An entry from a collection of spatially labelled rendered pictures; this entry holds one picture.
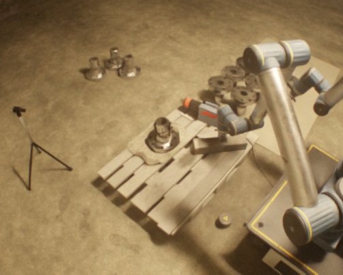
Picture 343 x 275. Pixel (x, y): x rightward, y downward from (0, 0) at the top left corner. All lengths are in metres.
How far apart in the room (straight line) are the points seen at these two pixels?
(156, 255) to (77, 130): 1.49
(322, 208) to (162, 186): 1.23
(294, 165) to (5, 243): 2.13
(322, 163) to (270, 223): 0.72
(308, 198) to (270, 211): 0.56
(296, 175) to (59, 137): 2.24
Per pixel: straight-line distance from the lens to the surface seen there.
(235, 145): 2.42
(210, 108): 2.57
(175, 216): 2.06
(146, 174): 2.28
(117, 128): 2.85
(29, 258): 2.35
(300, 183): 1.44
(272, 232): 1.90
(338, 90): 1.80
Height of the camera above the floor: 2.00
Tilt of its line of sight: 47 degrees down
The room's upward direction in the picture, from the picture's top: straight up
